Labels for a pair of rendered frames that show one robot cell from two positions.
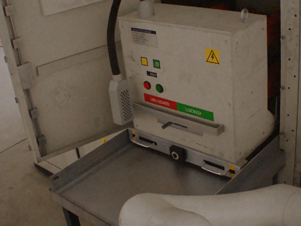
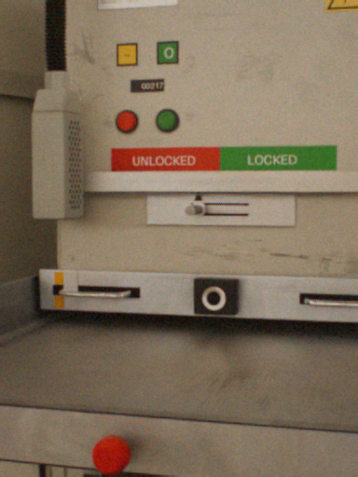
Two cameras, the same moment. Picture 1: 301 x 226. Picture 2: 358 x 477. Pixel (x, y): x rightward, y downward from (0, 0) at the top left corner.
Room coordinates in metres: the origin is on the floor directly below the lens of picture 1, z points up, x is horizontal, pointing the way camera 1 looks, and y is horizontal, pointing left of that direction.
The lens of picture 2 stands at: (0.52, 0.50, 1.05)
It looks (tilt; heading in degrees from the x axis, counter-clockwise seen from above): 4 degrees down; 329
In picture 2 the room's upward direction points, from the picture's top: straight up
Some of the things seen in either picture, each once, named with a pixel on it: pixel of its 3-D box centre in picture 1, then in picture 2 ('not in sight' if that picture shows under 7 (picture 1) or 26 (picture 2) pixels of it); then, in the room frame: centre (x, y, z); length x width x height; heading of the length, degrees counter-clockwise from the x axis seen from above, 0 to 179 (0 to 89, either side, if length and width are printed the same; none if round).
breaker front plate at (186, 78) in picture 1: (174, 90); (219, 113); (1.41, -0.10, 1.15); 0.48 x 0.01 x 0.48; 44
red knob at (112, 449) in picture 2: not in sight; (115, 451); (1.11, 0.21, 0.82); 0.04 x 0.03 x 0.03; 134
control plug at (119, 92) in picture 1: (121, 100); (59, 155); (1.51, 0.09, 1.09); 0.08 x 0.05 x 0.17; 134
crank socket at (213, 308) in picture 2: (177, 153); (215, 296); (1.40, -0.09, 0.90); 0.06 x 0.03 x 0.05; 44
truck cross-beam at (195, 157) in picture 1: (183, 149); (221, 293); (1.42, -0.12, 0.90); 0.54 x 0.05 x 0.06; 44
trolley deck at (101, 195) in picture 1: (169, 177); (206, 359); (1.36, -0.05, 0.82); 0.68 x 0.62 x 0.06; 134
